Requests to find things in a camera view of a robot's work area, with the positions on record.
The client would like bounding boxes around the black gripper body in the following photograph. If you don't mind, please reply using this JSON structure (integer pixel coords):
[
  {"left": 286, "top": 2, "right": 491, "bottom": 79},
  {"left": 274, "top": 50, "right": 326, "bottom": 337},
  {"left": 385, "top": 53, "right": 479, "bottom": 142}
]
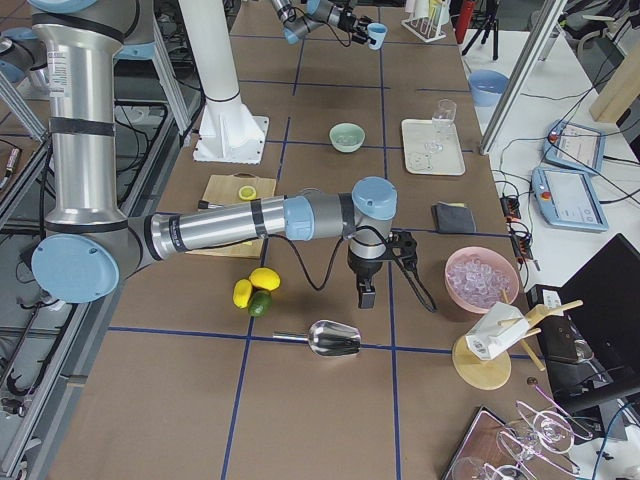
[
  {"left": 347, "top": 249, "right": 382, "bottom": 285},
  {"left": 337, "top": 10, "right": 365, "bottom": 38}
]

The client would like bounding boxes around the blue plastic cup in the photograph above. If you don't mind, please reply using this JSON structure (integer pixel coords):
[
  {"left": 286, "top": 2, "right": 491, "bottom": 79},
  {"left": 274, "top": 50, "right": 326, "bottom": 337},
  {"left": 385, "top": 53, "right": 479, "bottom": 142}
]
[{"left": 367, "top": 22, "right": 388, "bottom": 50}]

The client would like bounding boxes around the metal ice scoop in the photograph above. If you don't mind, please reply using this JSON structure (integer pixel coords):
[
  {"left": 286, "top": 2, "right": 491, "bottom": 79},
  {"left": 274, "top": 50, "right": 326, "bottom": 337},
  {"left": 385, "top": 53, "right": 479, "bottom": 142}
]
[{"left": 272, "top": 319, "right": 361, "bottom": 357}]

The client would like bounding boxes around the green bowl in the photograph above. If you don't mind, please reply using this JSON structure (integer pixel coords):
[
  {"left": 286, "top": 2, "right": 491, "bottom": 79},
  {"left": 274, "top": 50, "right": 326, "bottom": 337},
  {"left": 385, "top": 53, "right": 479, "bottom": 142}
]
[{"left": 329, "top": 122, "right": 366, "bottom": 153}]

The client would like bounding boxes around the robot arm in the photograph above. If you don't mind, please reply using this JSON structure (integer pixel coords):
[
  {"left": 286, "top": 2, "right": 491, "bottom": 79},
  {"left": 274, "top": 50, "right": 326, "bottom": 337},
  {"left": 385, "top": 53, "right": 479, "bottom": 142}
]
[
  {"left": 270, "top": 0, "right": 376, "bottom": 45},
  {"left": 29, "top": 1, "right": 397, "bottom": 309}
]

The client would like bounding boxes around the pink bowl with ice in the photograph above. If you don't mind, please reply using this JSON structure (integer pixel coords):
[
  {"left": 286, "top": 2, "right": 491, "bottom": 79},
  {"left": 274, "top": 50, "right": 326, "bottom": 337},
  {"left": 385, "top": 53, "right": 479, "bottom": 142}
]
[{"left": 444, "top": 246, "right": 520, "bottom": 314}]

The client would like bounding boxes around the blue bowl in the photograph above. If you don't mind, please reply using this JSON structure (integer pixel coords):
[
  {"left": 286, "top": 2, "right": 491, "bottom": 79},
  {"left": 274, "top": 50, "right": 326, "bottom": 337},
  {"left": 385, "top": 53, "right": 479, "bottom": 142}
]
[{"left": 468, "top": 69, "right": 509, "bottom": 107}]

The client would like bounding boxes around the grey folded cloth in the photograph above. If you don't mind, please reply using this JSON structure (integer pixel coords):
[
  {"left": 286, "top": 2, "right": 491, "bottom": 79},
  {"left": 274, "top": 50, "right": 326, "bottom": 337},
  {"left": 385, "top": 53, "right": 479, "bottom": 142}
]
[{"left": 431, "top": 202, "right": 476, "bottom": 234}]

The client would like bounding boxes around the yellow lemon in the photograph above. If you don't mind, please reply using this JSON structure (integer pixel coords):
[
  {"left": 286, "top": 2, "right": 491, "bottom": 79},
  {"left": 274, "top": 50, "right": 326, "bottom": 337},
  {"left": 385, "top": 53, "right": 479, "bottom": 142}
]
[
  {"left": 232, "top": 279, "right": 253, "bottom": 309},
  {"left": 249, "top": 267, "right": 281, "bottom": 291}
]

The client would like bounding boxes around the red cylinder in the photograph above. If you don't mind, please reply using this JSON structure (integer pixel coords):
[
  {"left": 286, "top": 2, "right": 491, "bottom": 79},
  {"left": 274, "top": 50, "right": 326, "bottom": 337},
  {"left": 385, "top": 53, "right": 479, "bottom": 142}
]
[{"left": 455, "top": 0, "right": 475, "bottom": 45}]

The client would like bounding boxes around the green lime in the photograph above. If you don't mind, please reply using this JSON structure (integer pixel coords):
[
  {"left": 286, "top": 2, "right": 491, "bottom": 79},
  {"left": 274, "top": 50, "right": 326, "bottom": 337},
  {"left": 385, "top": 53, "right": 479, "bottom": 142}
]
[{"left": 247, "top": 290, "right": 273, "bottom": 318}]

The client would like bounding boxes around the wine glass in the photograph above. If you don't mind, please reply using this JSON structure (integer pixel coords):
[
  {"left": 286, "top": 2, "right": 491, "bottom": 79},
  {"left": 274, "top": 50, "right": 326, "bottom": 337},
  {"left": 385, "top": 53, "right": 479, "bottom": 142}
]
[{"left": 426, "top": 99, "right": 457, "bottom": 154}]

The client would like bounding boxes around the black tripod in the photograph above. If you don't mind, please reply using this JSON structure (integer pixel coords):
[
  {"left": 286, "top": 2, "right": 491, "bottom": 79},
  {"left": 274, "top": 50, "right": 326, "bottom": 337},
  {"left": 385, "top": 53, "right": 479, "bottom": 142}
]
[{"left": 461, "top": 0, "right": 500, "bottom": 61}]

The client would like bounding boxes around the white bear tray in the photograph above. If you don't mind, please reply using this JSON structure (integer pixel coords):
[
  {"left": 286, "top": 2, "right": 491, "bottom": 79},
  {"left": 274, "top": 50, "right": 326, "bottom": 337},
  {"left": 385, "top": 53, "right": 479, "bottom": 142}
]
[{"left": 401, "top": 119, "right": 466, "bottom": 176}]

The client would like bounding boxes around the white paper carton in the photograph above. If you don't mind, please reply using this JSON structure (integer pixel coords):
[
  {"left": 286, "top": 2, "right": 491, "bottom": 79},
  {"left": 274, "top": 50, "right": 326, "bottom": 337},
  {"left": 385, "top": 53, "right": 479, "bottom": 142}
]
[{"left": 465, "top": 302, "right": 529, "bottom": 361}]

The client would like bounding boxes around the half lemon slice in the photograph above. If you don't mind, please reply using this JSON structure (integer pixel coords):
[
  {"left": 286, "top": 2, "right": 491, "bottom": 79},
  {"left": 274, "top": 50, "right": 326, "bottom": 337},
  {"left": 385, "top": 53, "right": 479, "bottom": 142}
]
[{"left": 237, "top": 185, "right": 258, "bottom": 201}]

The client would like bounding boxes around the wooden stand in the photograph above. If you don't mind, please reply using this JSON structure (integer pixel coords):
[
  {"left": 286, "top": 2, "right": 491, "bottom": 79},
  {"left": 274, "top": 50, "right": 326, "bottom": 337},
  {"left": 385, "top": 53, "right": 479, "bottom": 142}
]
[{"left": 452, "top": 300, "right": 583, "bottom": 390}]

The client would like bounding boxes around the wooden cutting board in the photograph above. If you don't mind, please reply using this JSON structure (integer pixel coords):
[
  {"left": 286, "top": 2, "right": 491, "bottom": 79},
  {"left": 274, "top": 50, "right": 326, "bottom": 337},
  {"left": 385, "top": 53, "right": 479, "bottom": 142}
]
[{"left": 191, "top": 173, "right": 277, "bottom": 259}]

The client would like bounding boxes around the near blue teach pendant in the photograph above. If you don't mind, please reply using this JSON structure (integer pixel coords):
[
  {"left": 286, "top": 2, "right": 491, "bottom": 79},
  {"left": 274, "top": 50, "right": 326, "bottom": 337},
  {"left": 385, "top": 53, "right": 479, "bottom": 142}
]
[{"left": 531, "top": 167, "right": 609, "bottom": 232}]

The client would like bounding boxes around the blue teach pendant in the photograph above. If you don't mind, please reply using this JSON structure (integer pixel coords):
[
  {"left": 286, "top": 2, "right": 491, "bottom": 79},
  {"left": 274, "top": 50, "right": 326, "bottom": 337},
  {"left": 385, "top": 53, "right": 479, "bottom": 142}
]
[
  {"left": 542, "top": 120, "right": 606, "bottom": 175},
  {"left": 531, "top": 167, "right": 609, "bottom": 232}
]

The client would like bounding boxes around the far blue teach pendant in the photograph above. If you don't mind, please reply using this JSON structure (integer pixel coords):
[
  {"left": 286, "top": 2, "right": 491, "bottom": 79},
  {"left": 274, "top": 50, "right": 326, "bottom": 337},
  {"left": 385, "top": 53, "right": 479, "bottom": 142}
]
[{"left": 542, "top": 120, "right": 606, "bottom": 175}]

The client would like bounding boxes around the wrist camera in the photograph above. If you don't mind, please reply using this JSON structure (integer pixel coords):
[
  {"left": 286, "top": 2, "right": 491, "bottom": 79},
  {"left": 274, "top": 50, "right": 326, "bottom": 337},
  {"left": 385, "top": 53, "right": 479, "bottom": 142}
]
[
  {"left": 342, "top": 0, "right": 357, "bottom": 11},
  {"left": 391, "top": 231, "right": 418, "bottom": 273}
]

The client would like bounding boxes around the white wire cup rack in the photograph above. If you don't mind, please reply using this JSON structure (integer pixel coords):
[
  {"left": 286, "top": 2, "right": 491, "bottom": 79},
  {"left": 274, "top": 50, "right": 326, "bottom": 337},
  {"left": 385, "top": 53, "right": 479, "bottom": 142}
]
[{"left": 401, "top": 0, "right": 450, "bottom": 43}]

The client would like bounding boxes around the white camera pole base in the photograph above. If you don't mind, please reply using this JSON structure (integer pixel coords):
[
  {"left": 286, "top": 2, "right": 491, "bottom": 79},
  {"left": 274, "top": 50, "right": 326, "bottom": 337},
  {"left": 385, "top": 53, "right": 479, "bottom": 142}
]
[{"left": 179, "top": 0, "right": 269, "bottom": 164}]

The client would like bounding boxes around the aluminium frame post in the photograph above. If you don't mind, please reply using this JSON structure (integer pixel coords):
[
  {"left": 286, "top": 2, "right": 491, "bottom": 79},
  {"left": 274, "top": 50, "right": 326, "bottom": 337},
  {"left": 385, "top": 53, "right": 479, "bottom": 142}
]
[{"left": 479, "top": 0, "right": 567, "bottom": 155}]

